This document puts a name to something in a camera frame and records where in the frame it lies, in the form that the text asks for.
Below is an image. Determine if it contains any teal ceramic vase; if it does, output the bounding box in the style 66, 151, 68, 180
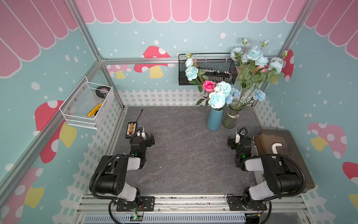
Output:
207, 108, 223, 131

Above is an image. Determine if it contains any blue carnation stem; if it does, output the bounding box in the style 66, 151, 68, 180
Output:
225, 95, 233, 105
230, 88, 241, 99

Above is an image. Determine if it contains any light blue rose stem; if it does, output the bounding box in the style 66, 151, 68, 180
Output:
209, 81, 232, 110

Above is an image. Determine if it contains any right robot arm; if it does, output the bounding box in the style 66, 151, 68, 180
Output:
227, 127, 314, 211

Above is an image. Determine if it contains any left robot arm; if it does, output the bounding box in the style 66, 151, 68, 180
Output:
89, 129, 155, 211

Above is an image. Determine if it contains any clear glass vase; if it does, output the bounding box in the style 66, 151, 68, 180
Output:
222, 100, 243, 129

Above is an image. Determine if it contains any yellow utility knife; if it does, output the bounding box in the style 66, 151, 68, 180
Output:
87, 103, 102, 117

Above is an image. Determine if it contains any pink rose stem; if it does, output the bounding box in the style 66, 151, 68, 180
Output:
196, 80, 216, 106

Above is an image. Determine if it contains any black tape roll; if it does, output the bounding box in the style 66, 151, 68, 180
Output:
95, 86, 111, 99

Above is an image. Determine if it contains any socket bit set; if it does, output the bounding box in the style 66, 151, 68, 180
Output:
199, 69, 232, 83

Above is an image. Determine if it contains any green circuit board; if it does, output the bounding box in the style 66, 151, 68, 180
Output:
130, 214, 144, 222

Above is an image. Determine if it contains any light blue rose bouquet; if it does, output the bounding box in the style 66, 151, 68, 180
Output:
230, 38, 289, 110

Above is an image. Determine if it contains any white blue rose stem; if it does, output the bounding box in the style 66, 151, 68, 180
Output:
185, 52, 208, 85

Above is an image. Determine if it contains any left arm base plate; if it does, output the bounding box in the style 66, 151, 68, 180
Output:
116, 197, 155, 212

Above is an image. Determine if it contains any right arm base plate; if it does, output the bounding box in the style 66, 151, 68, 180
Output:
226, 194, 267, 212

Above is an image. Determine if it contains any white wire mesh basket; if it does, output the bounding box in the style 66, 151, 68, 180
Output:
59, 77, 114, 130

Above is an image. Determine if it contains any black wire mesh basket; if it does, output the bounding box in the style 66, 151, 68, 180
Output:
178, 53, 238, 85

